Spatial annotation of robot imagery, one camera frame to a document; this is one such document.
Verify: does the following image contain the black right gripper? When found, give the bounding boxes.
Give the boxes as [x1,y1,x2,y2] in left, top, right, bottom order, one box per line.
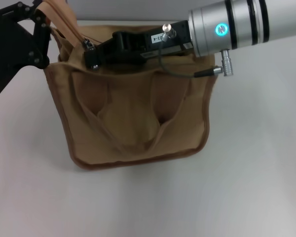
[85,21,194,71]

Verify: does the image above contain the right gripper cable with plug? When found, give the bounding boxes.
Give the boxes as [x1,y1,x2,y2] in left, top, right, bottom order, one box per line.
[160,23,231,79]

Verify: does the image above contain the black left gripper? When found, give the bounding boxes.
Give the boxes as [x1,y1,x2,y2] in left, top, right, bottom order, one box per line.
[0,1,51,101]

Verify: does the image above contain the khaki canvas food bag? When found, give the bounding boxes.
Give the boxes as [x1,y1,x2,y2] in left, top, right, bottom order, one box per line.
[36,0,218,171]

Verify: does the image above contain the silver metal zipper pull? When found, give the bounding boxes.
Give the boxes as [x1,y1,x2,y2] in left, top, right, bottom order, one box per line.
[82,39,94,51]

